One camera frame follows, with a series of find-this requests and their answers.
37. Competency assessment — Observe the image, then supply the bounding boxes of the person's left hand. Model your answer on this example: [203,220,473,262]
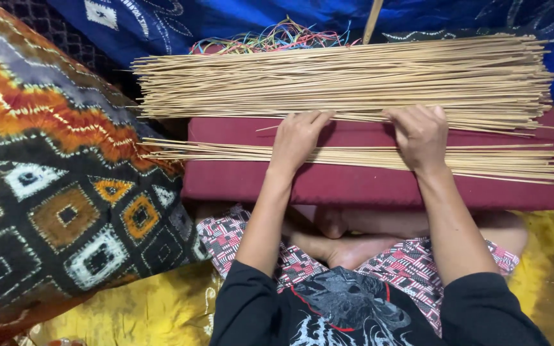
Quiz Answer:
[268,110,337,177]

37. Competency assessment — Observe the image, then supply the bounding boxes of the person's right hand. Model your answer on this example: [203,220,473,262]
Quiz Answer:
[383,105,448,175]

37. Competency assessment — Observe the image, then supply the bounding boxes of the large pile of bamboo sticks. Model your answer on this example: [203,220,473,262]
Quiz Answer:
[130,33,554,136]

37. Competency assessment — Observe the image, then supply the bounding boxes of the small row of bamboo sticks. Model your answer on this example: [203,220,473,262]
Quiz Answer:
[138,137,554,185]

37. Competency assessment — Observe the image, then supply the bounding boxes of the maroon cushion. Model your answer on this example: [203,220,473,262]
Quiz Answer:
[181,108,554,212]

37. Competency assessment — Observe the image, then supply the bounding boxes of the upright wooden stick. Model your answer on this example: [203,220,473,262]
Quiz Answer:
[362,0,384,45]

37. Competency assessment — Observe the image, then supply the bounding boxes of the blue batik cloth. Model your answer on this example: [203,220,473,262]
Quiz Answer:
[46,0,554,105]

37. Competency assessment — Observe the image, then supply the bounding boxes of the person's foot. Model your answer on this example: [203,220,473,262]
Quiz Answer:
[289,231,403,271]

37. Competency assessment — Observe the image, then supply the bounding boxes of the person's leg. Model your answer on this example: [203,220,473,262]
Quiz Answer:
[313,206,530,258]

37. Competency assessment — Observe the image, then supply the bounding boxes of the patterned red white shorts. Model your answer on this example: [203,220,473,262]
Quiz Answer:
[196,204,520,337]

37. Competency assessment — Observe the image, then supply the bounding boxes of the black printed shirt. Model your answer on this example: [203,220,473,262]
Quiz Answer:
[209,260,552,346]

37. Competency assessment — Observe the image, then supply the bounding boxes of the patterned batik pillow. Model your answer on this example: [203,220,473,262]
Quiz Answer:
[0,0,210,339]

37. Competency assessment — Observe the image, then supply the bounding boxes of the yellow batik sheet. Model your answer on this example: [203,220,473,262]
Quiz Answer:
[15,103,554,346]

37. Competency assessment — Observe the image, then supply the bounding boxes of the bundle of colourful strings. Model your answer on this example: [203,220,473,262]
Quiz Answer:
[189,17,362,54]

